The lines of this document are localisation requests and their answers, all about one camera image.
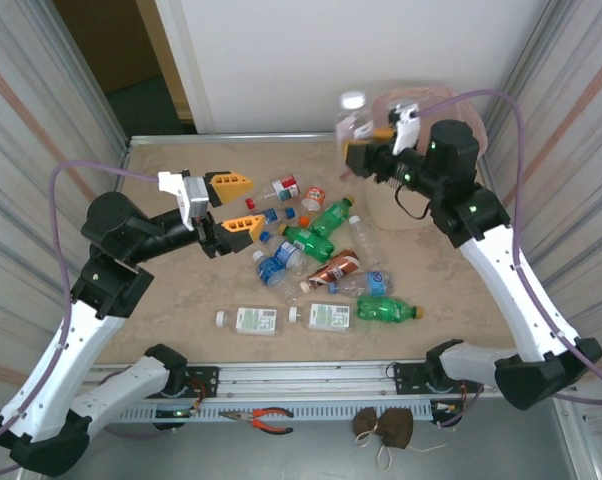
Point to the green soda bottle yellow cap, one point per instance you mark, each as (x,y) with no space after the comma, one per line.
(331,217)
(386,309)
(306,243)

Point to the aluminium table frame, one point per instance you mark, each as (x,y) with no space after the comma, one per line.
(256,137)

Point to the brown wooden door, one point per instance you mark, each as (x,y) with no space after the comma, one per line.
(106,40)

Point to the beige plastic waste bin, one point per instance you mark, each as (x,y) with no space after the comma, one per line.
(381,210)

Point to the orange bottle cap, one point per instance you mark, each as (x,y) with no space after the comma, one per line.
(304,220)

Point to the clear bottle blue label white cap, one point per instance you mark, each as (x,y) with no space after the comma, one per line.
(271,270)

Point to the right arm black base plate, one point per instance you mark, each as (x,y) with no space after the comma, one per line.
(406,375)

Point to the clear bottle red cap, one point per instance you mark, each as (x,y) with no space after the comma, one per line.
(285,189)

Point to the aluminium mounting rail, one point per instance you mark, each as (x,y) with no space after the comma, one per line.
(306,377)

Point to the purple grape label bottle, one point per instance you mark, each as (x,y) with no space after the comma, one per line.
(348,122)

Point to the small orange label bottle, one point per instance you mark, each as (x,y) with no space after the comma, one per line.
(315,195)

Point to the clear ribbed capless bottle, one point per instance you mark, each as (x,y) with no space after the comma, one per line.
(365,240)

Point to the clear bottle light blue label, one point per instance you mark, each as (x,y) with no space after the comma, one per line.
(376,284)

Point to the pink translucent bin liner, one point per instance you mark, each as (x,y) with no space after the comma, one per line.
(441,100)

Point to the small circuit board green light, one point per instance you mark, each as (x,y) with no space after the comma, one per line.
(173,414)

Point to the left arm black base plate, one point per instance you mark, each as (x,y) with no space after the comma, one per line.
(206,380)

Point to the crushed copper brown bottle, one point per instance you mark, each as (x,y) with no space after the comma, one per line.
(338,267)

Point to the clear bottle green white label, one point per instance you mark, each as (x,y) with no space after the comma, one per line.
(256,320)
(328,316)

